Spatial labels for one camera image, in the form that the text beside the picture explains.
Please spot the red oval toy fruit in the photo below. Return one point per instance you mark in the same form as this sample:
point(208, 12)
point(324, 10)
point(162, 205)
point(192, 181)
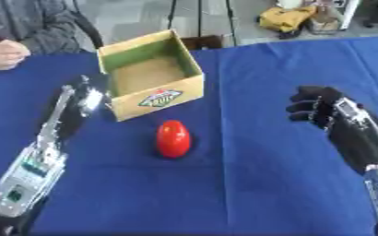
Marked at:
point(173, 139)

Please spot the person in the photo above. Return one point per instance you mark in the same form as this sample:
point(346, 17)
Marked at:
point(28, 27)

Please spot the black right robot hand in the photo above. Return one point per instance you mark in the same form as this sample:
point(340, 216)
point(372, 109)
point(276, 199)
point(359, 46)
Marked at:
point(353, 138)

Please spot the tan cardboard box green inside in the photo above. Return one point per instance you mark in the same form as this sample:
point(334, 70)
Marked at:
point(152, 75)

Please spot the black tripod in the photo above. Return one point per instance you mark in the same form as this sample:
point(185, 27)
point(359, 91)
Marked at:
point(200, 18)

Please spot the person's hand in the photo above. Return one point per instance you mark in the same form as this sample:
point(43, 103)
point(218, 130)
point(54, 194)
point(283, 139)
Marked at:
point(4, 55)

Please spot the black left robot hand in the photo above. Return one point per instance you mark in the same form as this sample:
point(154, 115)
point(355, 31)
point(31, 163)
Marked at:
point(68, 120)

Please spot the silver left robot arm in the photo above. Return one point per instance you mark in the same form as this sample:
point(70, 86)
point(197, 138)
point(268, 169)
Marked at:
point(28, 181)

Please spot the yellow bag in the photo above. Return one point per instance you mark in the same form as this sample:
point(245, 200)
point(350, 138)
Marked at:
point(284, 19)

